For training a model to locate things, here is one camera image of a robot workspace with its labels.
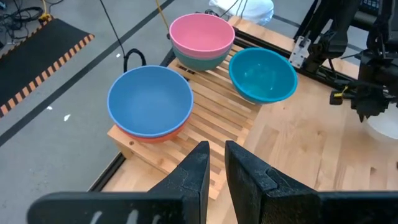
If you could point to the wooden slatted shelf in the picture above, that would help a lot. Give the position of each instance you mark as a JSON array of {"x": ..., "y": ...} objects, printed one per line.
[{"x": 217, "y": 124}]

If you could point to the red bowl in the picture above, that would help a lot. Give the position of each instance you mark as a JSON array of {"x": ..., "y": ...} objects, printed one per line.
[{"x": 155, "y": 140}]

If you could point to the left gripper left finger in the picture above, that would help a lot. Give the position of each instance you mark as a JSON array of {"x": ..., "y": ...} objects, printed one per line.
[{"x": 186, "y": 199}]

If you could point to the black hazard-striped floor mat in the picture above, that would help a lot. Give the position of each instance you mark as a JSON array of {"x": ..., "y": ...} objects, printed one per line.
[{"x": 37, "y": 59}]

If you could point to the silver frame bracket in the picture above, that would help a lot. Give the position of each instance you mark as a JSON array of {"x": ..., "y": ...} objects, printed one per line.
[{"x": 299, "y": 53}]

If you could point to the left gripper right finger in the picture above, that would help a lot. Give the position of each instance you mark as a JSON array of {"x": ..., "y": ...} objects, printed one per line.
[{"x": 255, "y": 199}]

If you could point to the pink bowl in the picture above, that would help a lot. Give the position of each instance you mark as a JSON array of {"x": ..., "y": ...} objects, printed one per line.
[{"x": 202, "y": 34}]

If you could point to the blue bowl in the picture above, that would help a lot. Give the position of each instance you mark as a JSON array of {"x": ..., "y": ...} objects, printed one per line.
[{"x": 149, "y": 99}]

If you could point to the black keyboard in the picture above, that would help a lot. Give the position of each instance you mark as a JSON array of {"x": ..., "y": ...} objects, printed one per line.
[{"x": 371, "y": 3}]

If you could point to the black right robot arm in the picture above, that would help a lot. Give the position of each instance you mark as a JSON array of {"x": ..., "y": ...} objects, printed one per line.
[{"x": 335, "y": 31}]

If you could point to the green bowl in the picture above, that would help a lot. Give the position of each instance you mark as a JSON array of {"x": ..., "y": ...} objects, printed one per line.
[{"x": 199, "y": 64}]

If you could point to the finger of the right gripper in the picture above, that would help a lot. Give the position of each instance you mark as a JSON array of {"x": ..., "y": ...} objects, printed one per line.
[
  {"x": 337, "y": 98},
  {"x": 364, "y": 110}
]

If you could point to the teal bowl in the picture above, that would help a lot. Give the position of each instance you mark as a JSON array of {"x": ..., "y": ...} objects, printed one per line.
[{"x": 262, "y": 74}]

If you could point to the white bag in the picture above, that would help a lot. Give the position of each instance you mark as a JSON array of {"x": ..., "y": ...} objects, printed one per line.
[{"x": 245, "y": 11}]

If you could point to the white bowl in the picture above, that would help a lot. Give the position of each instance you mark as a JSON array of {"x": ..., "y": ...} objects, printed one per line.
[{"x": 384, "y": 124}]

